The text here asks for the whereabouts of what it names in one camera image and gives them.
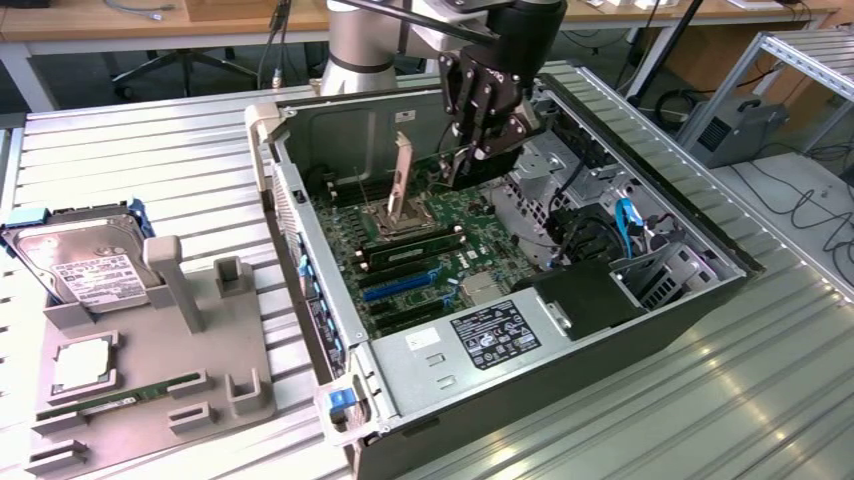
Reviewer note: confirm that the beige plastic case foot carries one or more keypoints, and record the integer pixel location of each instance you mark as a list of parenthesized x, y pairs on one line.
[(323, 430), (257, 130)]

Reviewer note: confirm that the silver disk bay cage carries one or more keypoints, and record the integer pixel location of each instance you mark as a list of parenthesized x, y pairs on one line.
[(534, 175)]

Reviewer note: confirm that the aluminium slat table frame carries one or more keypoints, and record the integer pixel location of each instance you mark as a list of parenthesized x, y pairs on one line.
[(801, 50)]

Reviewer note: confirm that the blue plastic disk carrier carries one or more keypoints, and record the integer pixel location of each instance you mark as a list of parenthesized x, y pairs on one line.
[(27, 217)]

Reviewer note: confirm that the blue expansion slot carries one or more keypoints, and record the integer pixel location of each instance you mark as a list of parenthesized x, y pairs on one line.
[(397, 286)]

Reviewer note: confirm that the silver chipset heatsink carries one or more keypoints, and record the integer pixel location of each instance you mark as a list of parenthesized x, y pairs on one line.
[(482, 290)]

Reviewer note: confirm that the black office chair base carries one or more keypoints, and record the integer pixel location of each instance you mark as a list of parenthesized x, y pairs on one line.
[(187, 65)]

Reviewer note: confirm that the wooden box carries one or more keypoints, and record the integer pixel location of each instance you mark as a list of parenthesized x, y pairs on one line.
[(227, 10)]

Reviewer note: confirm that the wooden desk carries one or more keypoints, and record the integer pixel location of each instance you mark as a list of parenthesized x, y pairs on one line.
[(601, 17), (67, 27)]

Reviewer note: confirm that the blue slot clip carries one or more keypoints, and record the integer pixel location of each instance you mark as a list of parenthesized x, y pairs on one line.
[(341, 345), (319, 306), (303, 265), (331, 327)]

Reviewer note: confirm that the black plastic shroud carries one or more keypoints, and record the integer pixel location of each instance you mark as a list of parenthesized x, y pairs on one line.
[(588, 300)]

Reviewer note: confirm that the green RAM stick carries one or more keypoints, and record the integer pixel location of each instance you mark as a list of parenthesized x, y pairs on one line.
[(121, 395), (407, 252)]

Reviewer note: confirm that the blue case latch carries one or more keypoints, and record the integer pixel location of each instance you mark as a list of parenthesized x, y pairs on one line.
[(341, 400)]

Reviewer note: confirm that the silver hard disk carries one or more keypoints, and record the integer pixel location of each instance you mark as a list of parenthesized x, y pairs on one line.
[(87, 260)]

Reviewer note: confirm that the green Dell motherboard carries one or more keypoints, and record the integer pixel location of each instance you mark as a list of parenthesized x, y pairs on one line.
[(467, 225)]

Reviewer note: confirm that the metal CPU socket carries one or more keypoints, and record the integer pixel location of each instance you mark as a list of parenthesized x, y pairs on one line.
[(421, 225)]

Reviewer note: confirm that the silver power supply unit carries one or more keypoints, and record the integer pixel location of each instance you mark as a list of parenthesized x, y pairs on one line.
[(427, 360)]

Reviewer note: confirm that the open black PC case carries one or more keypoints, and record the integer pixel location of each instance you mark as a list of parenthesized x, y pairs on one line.
[(467, 425)]

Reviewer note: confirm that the silver CPU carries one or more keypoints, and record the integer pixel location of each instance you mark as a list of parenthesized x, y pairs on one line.
[(82, 365)]

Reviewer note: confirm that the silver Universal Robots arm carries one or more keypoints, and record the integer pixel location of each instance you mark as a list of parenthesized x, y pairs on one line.
[(361, 50)]

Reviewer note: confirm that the grey controller box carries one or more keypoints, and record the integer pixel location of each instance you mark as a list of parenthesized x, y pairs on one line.
[(734, 130)]

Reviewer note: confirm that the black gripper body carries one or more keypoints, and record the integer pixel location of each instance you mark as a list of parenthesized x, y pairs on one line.
[(528, 40)]

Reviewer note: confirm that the black Nvidia graphics card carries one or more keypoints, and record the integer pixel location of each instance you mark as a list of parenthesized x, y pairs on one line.
[(401, 175)]

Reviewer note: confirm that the grey parts rack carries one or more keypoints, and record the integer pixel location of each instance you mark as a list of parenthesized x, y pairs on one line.
[(134, 400)]

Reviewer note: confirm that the black tripod pole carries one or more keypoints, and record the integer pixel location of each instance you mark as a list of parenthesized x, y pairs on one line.
[(674, 35)]

